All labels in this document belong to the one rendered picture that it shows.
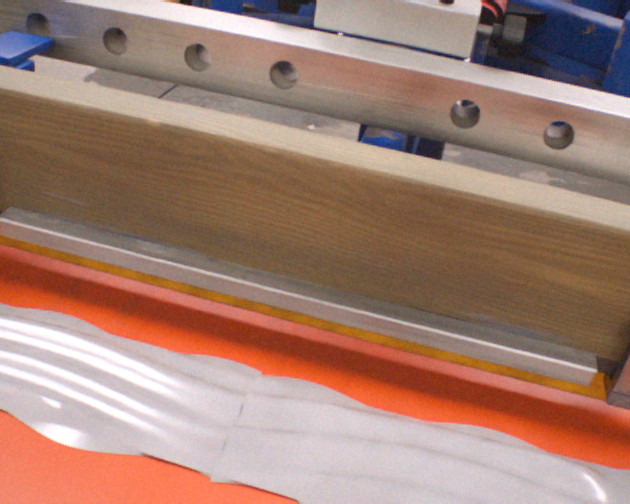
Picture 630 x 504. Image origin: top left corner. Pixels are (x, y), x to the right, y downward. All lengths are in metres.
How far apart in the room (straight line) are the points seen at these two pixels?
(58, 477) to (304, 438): 0.10
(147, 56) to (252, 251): 0.28
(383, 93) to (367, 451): 0.30
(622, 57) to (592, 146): 0.41
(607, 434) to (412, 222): 0.14
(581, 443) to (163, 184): 0.23
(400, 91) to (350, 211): 0.23
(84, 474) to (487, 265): 0.19
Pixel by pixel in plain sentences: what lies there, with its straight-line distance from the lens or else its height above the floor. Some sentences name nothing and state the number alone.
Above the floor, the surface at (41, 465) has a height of 0.96.
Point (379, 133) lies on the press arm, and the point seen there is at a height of 0.92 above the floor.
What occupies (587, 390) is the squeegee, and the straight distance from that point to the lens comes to 0.39.
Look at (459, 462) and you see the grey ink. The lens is 0.33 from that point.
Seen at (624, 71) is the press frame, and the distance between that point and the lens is 0.96.
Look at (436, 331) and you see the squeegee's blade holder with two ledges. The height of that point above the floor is 0.99.
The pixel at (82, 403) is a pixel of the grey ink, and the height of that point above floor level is 0.96.
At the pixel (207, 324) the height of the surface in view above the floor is 0.96.
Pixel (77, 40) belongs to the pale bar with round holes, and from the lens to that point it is 0.62.
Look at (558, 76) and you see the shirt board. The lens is 1.08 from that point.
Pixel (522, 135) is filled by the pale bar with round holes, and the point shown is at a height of 1.01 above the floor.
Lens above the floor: 1.19
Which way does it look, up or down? 31 degrees down
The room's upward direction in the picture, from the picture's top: 9 degrees clockwise
